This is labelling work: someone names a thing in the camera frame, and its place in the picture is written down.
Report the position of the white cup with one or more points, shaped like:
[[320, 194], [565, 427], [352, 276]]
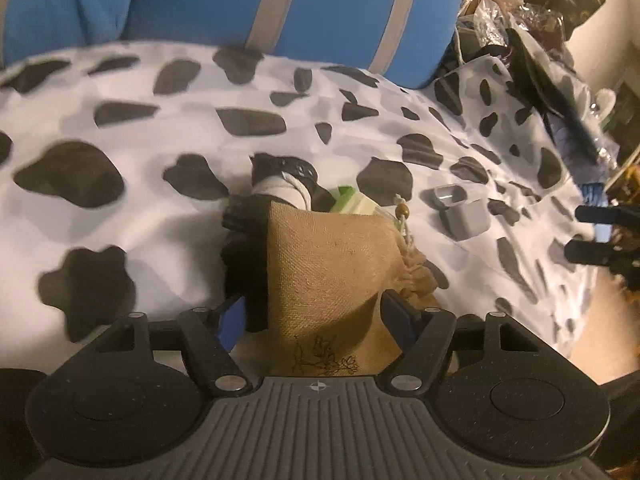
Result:
[[605, 102]]

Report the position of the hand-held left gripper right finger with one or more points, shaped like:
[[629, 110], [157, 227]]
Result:
[[397, 320]]

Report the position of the cow print blanket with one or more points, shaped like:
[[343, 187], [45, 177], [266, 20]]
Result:
[[150, 210]]

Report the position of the long black object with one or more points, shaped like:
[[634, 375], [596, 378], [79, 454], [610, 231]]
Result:
[[540, 80]]

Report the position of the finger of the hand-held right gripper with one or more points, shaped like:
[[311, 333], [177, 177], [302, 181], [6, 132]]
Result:
[[595, 251], [607, 215]]

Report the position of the clear plastic bag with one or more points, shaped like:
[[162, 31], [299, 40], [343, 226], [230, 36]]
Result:
[[482, 25]]

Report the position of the green wet wipes pack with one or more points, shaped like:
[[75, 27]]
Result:
[[350, 202]]

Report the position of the grey earbuds case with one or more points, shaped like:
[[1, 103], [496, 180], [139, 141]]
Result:
[[465, 220]]

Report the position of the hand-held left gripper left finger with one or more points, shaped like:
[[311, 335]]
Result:
[[231, 322]]

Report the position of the cow print pillow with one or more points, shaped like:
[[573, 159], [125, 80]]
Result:
[[500, 105]]

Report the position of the blue pillow grey stripes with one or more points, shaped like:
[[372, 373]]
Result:
[[325, 5]]

